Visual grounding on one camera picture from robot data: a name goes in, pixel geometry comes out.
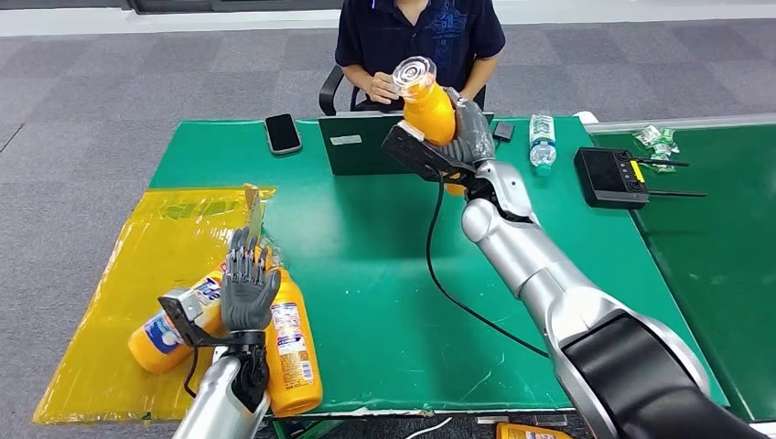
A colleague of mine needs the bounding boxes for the person's right hand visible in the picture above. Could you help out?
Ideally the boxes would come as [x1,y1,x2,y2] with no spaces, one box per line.
[366,71,403,105]

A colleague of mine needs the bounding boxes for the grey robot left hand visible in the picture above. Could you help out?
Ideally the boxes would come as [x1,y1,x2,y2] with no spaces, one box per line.
[220,227,283,333]

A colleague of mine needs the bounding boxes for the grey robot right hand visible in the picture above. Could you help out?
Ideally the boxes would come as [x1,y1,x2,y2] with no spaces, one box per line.
[436,87,497,171]

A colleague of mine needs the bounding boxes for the orange Tide detergent bottle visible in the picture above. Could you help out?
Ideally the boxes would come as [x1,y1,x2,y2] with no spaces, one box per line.
[495,422,574,439]
[391,55,468,198]
[260,245,324,419]
[127,266,229,375]

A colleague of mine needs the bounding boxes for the clear plastic water bottle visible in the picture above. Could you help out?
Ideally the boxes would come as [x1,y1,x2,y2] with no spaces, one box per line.
[528,112,557,177]

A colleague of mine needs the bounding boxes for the black office chair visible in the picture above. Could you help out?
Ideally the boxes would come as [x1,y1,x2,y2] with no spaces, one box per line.
[318,64,488,117]

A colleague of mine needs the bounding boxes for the person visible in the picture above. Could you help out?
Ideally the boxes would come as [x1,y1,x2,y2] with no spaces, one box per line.
[333,0,507,113]

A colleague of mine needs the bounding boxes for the dark green laptop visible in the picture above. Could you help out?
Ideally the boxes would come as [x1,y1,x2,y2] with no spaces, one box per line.
[318,111,495,177]

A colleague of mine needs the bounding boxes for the black smartphone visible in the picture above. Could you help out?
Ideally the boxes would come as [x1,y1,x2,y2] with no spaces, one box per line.
[264,112,303,157]

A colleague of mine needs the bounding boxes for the yellow plastic sheet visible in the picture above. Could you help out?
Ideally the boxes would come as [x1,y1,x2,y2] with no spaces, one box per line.
[33,186,277,425]

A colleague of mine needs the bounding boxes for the green table mat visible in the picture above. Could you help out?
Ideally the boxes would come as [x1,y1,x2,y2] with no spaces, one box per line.
[149,116,728,419]
[590,123,776,423]

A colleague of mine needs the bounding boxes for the black remote controller with antennas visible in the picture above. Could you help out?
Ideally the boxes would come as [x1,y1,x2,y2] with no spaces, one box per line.
[573,146,708,211]

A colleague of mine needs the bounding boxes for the green plastic piece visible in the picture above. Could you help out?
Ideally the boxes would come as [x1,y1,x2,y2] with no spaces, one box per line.
[273,419,344,439]

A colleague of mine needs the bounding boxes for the crumpled green white wrappers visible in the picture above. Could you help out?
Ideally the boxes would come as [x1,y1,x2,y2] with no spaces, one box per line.
[631,125,682,175]

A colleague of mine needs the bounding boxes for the black right camera bracket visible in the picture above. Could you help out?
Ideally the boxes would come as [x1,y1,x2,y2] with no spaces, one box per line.
[380,123,480,186]

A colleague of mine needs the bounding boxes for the black camera bracket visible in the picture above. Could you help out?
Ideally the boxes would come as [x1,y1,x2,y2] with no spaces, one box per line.
[380,123,480,186]
[157,295,268,349]

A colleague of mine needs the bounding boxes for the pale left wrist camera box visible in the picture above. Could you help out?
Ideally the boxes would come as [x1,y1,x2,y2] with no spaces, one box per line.
[163,288,204,322]

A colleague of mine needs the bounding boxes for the black left camera bracket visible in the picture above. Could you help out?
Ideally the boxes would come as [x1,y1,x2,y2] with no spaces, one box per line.
[157,295,268,349]

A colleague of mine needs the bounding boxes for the black left camera cable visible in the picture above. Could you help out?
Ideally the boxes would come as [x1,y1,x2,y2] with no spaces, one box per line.
[183,346,201,402]

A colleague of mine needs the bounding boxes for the black camera cable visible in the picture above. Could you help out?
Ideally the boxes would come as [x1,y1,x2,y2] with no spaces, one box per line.
[424,176,550,359]
[183,346,201,402]

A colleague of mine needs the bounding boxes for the black right camera cable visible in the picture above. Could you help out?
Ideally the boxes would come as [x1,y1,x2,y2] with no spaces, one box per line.
[424,176,550,359]

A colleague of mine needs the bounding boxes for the grey metal table rail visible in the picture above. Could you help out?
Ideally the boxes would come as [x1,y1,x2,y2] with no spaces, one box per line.
[585,112,776,134]

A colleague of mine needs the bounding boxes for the white cable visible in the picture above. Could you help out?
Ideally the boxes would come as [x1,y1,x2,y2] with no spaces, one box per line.
[403,416,453,439]

